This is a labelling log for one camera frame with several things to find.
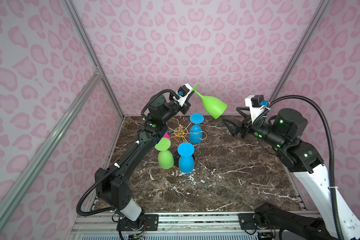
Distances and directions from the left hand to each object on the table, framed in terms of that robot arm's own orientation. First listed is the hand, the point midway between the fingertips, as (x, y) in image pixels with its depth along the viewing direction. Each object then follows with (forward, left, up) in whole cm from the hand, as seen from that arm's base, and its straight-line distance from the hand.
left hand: (192, 86), depth 65 cm
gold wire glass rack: (-10, +5, -18) cm, 22 cm away
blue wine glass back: (-4, -2, -26) cm, 26 cm away
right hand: (-16, -14, -1) cm, 21 cm away
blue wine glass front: (-22, +3, -26) cm, 34 cm away
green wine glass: (-20, +13, -27) cm, 36 cm away
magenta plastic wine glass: (-10, +12, -21) cm, 27 cm away
